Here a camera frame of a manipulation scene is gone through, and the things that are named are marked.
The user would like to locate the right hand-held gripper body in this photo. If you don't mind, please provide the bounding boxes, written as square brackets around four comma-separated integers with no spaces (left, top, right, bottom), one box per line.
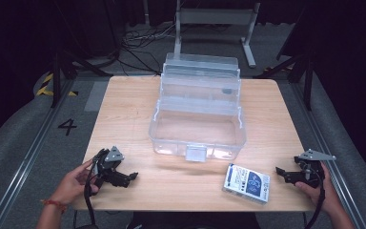
[294,148,337,189]

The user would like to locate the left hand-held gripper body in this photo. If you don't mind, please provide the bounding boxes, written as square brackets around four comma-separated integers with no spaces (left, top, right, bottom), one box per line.
[87,146,125,196]

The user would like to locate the clear plastic storage box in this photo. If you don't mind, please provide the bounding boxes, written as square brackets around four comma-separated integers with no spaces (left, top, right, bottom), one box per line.
[148,52,248,163]

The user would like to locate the person's right hand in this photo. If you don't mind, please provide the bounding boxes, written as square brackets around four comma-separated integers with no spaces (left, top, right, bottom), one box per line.
[295,161,345,216]

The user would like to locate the person's left hand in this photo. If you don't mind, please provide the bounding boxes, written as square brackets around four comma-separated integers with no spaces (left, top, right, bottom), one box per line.
[49,159,101,206]

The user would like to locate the person's dark clothing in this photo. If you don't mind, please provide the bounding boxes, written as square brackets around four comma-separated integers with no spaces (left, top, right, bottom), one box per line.
[127,211,262,229]

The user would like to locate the black tripod stand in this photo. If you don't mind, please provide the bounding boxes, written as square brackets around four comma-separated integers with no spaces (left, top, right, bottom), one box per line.
[51,47,114,109]
[253,52,316,113]

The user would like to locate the grey metal stand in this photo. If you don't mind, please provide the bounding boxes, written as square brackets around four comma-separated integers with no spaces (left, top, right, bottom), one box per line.
[173,0,262,69]

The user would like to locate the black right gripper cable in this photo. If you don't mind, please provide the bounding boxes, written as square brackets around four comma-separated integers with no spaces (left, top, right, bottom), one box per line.
[299,161,328,229]

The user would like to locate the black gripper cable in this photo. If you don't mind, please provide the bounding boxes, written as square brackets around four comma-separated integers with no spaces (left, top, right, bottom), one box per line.
[299,161,328,229]
[83,158,98,229]

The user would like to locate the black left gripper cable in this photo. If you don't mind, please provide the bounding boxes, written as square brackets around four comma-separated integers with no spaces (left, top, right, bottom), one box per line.
[83,158,98,229]

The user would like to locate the red string bracelet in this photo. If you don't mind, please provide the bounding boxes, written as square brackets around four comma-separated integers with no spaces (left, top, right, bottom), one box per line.
[40,198,70,214]

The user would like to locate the bundle of floor cables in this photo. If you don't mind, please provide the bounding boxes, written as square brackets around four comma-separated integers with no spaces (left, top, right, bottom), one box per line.
[117,22,176,77]

